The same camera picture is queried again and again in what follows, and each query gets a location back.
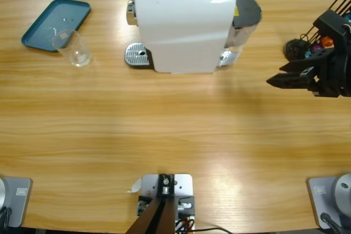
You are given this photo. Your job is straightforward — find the black mount cable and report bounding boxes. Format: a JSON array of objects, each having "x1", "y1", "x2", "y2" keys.
[{"x1": 191, "y1": 226, "x2": 231, "y2": 234}]

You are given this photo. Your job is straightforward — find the teal plastic tray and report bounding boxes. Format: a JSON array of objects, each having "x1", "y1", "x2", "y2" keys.
[{"x1": 21, "y1": 0, "x2": 92, "y2": 53}]

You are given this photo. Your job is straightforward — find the dark camera mast post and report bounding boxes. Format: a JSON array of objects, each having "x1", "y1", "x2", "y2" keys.
[{"x1": 126, "y1": 173, "x2": 177, "y2": 234}]

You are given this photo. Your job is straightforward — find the black capsule holder with rods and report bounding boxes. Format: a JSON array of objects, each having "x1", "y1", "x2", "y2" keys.
[{"x1": 284, "y1": 0, "x2": 351, "y2": 62}]

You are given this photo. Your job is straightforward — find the clear water tank dark lid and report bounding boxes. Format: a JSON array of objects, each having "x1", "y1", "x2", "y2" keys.
[{"x1": 219, "y1": 0, "x2": 263, "y2": 67}]

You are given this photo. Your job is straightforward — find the orange wires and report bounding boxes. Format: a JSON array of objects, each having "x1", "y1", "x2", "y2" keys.
[{"x1": 176, "y1": 215, "x2": 193, "y2": 231}]

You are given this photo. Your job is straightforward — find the white capsule coffee machine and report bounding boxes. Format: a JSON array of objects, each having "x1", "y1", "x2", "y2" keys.
[{"x1": 126, "y1": 0, "x2": 237, "y2": 75}]

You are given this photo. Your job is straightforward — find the silver drip tray grille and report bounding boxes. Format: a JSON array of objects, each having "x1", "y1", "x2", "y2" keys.
[{"x1": 124, "y1": 42, "x2": 152, "y2": 67}]

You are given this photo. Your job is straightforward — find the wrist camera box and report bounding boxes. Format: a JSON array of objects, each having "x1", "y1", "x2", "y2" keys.
[{"x1": 313, "y1": 9, "x2": 347, "y2": 54}]

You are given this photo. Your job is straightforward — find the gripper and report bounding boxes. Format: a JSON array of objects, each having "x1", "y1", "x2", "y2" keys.
[{"x1": 266, "y1": 49, "x2": 351, "y2": 99}]

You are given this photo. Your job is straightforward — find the white tape tab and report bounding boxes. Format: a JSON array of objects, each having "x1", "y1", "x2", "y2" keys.
[{"x1": 126, "y1": 178, "x2": 143, "y2": 194}]

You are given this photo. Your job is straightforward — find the orange coffee capsule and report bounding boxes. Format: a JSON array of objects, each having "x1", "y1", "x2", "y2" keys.
[{"x1": 321, "y1": 36, "x2": 335, "y2": 49}]

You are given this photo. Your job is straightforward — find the black base cable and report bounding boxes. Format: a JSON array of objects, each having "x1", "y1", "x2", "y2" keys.
[
  {"x1": 320, "y1": 212, "x2": 344, "y2": 234},
  {"x1": 0, "y1": 207, "x2": 13, "y2": 228}
]

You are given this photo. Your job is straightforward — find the clear plastic cup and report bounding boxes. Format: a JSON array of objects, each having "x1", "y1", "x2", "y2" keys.
[{"x1": 52, "y1": 28, "x2": 93, "y2": 68}]

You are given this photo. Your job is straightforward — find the white mount block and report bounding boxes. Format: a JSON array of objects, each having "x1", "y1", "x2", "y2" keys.
[{"x1": 137, "y1": 173, "x2": 196, "y2": 234}]

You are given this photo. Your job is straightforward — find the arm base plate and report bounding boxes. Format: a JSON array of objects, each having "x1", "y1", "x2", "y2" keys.
[
  {"x1": 0, "y1": 176, "x2": 33, "y2": 228},
  {"x1": 306, "y1": 173, "x2": 351, "y2": 230}
]

